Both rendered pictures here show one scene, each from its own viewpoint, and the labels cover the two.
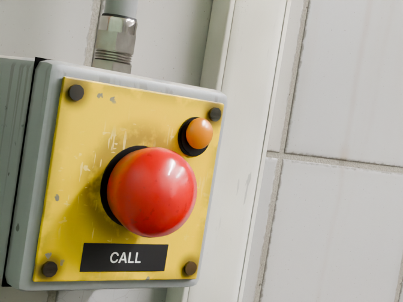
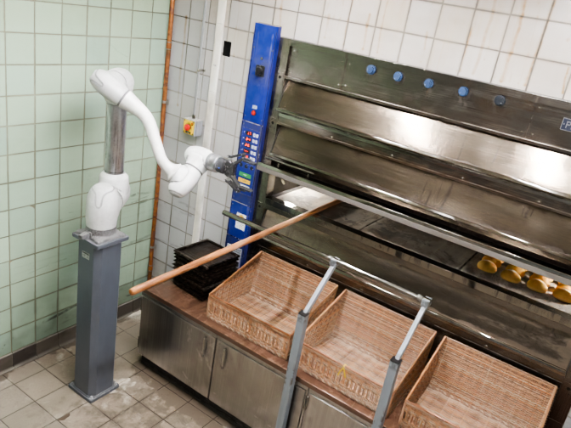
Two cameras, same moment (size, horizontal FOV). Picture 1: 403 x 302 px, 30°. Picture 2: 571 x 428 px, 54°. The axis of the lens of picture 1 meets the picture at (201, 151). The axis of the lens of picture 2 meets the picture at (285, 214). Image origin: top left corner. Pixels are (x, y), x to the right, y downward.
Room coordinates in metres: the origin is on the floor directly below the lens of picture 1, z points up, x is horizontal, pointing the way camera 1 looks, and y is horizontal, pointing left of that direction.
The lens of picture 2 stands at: (-0.22, -3.39, 2.33)
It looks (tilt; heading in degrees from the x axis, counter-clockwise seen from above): 21 degrees down; 69
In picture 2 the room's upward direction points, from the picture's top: 10 degrees clockwise
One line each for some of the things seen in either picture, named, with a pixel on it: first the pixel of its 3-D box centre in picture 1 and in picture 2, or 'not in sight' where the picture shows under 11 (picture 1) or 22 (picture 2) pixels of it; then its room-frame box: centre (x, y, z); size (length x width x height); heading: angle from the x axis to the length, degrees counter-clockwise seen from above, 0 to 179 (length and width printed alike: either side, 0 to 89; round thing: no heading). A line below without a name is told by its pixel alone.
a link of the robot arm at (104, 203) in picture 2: not in sight; (103, 204); (-0.16, -0.58, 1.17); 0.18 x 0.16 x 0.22; 73
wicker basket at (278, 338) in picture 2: not in sight; (272, 301); (0.77, -0.82, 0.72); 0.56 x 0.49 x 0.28; 129
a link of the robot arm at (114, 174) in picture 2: not in sight; (115, 140); (-0.10, -0.39, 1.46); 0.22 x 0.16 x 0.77; 73
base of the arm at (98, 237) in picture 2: not in sight; (98, 230); (-0.18, -0.60, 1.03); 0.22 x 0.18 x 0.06; 39
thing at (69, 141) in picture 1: (97, 174); (192, 126); (0.37, 0.05, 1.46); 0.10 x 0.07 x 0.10; 128
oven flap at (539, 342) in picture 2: not in sight; (395, 278); (1.33, -1.10, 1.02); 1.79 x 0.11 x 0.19; 128
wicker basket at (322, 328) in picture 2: not in sight; (364, 347); (1.14, -1.28, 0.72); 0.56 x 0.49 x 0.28; 128
